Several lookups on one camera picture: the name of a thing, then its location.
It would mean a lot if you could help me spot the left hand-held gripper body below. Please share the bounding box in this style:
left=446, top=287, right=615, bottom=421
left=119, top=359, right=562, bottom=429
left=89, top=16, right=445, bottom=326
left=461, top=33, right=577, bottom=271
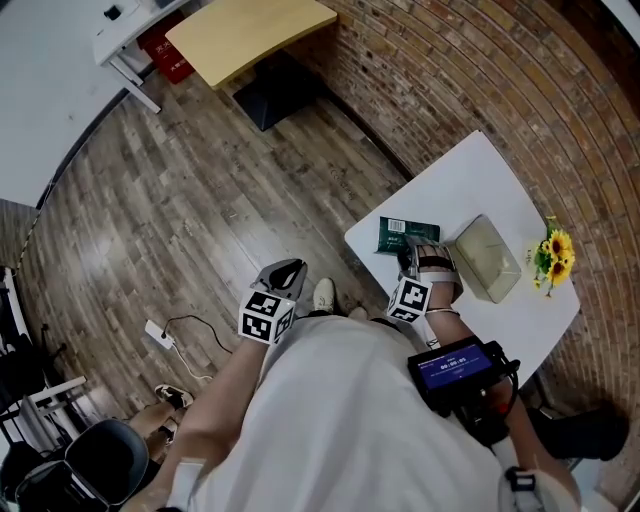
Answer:
left=238, top=287, right=296, bottom=346

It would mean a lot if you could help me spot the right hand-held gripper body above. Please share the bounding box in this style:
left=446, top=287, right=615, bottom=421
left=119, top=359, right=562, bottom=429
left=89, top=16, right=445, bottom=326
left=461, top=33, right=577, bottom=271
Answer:
left=387, top=268, right=464, bottom=324

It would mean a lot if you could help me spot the green packet box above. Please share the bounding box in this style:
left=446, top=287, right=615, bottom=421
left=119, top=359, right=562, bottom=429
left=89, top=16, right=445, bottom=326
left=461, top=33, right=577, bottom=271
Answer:
left=374, top=216, right=441, bottom=257

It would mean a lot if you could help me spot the clear plastic container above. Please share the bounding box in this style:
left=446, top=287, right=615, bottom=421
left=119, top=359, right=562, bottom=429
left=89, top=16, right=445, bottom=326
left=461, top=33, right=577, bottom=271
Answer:
left=444, top=214, right=523, bottom=305

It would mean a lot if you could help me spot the person's left forearm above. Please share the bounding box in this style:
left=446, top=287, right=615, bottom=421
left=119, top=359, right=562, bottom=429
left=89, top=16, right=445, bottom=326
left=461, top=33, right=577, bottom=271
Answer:
left=174, top=334, right=274, bottom=481

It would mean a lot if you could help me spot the person's right forearm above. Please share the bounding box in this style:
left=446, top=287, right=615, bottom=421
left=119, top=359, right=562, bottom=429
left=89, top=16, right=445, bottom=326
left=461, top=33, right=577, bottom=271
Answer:
left=424, top=298, right=521, bottom=431

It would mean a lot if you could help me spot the red box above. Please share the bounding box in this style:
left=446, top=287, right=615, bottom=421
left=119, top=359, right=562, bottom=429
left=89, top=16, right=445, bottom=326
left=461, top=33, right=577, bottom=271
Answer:
left=137, top=22, right=196, bottom=85

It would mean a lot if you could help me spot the person's left white shoe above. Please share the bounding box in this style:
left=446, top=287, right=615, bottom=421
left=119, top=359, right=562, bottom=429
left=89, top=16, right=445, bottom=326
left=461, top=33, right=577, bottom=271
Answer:
left=312, top=277, right=337, bottom=314

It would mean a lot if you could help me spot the black wrist-mounted display device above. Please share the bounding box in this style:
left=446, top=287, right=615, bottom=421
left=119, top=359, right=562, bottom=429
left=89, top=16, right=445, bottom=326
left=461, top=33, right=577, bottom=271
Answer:
left=407, top=335, right=521, bottom=446

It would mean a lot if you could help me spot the white table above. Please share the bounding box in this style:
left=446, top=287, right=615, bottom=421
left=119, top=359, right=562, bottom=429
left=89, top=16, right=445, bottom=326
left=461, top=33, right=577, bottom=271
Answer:
left=343, top=129, right=582, bottom=391

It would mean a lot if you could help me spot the white power strip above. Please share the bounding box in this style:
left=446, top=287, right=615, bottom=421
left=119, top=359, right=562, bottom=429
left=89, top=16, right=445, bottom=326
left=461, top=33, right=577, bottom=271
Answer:
left=144, top=319, right=176, bottom=350

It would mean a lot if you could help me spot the yellow sunflower bouquet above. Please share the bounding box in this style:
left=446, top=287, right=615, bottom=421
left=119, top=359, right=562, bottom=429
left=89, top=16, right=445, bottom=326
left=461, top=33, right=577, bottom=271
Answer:
left=527, top=215, right=576, bottom=299

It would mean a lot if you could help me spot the person's white shirt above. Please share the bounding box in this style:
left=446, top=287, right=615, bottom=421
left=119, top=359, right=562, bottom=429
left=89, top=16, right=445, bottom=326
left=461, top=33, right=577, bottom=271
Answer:
left=164, top=314, right=581, bottom=512

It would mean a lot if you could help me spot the black office chair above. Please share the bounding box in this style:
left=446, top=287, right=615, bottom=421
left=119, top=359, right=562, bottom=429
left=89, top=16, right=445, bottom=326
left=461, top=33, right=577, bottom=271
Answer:
left=64, top=418, right=151, bottom=509

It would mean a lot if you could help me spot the wooden table with black base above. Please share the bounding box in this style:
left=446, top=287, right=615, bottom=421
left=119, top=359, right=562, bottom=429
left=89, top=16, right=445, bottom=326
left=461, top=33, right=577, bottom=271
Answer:
left=164, top=0, right=339, bottom=132

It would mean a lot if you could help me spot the black metal stand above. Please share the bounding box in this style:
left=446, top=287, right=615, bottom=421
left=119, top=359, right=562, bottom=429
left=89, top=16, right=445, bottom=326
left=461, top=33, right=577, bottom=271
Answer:
left=0, top=267, right=89, bottom=446

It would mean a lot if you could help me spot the white desk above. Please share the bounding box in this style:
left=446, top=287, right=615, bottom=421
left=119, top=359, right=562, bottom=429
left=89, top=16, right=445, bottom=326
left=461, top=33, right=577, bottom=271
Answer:
left=92, top=0, right=191, bottom=115

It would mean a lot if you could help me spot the black power cable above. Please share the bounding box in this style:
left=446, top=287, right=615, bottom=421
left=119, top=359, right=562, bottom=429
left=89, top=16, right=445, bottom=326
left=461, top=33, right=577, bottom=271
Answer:
left=162, top=314, right=234, bottom=354

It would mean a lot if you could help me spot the white power cable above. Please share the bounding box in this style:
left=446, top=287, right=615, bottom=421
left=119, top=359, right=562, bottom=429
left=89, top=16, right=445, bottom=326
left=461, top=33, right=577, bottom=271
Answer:
left=172, top=344, right=214, bottom=382

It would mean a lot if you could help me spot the black strap buckle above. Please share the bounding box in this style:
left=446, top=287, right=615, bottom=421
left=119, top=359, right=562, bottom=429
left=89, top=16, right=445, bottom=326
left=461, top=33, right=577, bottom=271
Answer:
left=502, top=467, right=539, bottom=501

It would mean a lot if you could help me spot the yellow black striped cable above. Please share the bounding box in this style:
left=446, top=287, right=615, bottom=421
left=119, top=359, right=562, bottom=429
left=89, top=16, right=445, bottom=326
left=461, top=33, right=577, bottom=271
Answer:
left=14, top=189, right=51, bottom=271

